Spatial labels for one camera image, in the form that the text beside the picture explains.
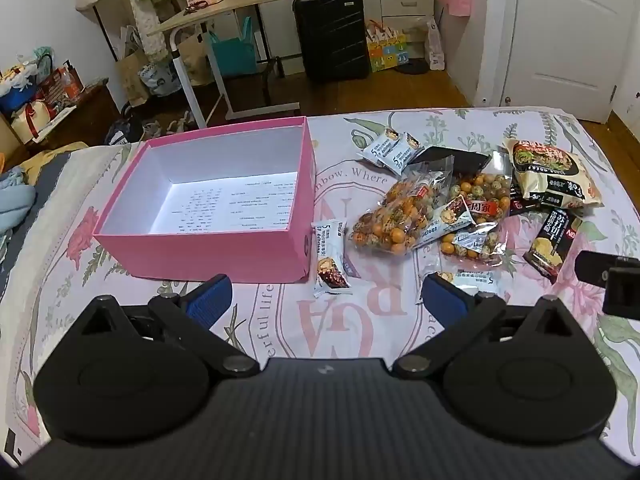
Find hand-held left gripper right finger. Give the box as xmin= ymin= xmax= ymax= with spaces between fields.
xmin=392 ymin=273 xmax=576 ymax=378

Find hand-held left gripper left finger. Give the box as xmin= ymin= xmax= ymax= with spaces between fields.
xmin=75 ymin=274 xmax=261 ymax=378

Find white snack bar packet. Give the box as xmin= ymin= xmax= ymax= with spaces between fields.
xmin=414 ymin=197 xmax=476 ymax=252
xmin=356 ymin=127 xmax=403 ymax=168
xmin=391 ymin=132 xmax=427 ymax=177
xmin=311 ymin=220 xmax=354 ymax=297
xmin=421 ymin=270 xmax=502 ymax=307

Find pink cardboard box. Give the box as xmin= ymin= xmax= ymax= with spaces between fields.
xmin=92 ymin=116 xmax=317 ymax=285

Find black potato chip packet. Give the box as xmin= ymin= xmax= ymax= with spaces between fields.
xmin=522 ymin=207 xmax=584 ymax=284

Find clear bag of coated peanuts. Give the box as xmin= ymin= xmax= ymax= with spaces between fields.
xmin=350 ymin=157 xmax=456 ymax=257
xmin=439 ymin=155 xmax=515 ymax=267

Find dark red snack packet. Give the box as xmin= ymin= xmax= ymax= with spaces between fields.
xmin=507 ymin=185 xmax=542 ymax=219

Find beige instant noodle packet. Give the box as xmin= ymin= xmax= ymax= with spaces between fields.
xmin=502 ymin=139 xmax=604 ymax=210

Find floral bedsheet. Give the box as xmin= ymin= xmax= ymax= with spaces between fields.
xmin=0 ymin=106 xmax=640 ymax=461

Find black smartphone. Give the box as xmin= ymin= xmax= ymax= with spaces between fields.
xmin=407 ymin=146 xmax=493 ymax=177

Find grey slippers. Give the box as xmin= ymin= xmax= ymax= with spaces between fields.
xmin=164 ymin=109 xmax=199 ymax=134

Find grey blanket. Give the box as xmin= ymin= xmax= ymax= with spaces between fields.
xmin=0 ymin=152 xmax=72 ymax=301

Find black shoes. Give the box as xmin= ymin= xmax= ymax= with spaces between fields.
xmin=104 ymin=104 xmax=147 ymax=144

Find yellow cloth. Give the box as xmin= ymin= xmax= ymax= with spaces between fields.
xmin=24 ymin=142 xmax=89 ymax=184

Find light blue cloth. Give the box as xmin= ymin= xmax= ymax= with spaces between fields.
xmin=0 ymin=167 xmax=37 ymax=234

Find wooden nightstand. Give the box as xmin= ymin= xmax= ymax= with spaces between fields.
xmin=0 ymin=77 xmax=119 ymax=161

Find patterned white bag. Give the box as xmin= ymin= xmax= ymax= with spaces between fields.
xmin=139 ymin=60 xmax=182 ymax=97

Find dark slippers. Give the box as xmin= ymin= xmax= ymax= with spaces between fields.
xmin=399 ymin=57 xmax=432 ymax=77

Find brown paper bag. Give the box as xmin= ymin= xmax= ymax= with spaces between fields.
xmin=116 ymin=25 xmax=152 ymax=107

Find teal shopping bag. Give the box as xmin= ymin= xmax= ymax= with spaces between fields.
xmin=207 ymin=16 xmax=258 ymax=79

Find white gift box red ribbon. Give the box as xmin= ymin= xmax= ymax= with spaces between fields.
xmin=10 ymin=100 xmax=52 ymax=144

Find white plastic bag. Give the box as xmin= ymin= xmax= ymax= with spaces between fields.
xmin=425 ymin=16 xmax=447 ymax=71

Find colourful gift bag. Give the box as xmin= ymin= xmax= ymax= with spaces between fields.
xmin=366 ymin=20 xmax=411 ymax=72

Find white door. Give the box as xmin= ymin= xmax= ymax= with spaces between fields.
xmin=500 ymin=0 xmax=640 ymax=121

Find blue box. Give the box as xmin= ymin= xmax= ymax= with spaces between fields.
xmin=0 ymin=80 xmax=39 ymax=114

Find black suitcase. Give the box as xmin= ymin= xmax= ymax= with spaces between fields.
xmin=292 ymin=0 xmax=372 ymax=82

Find wooden desk with white legs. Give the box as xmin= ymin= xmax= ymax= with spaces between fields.
xmin=146 ymin=0 xmax=319 ymax=130

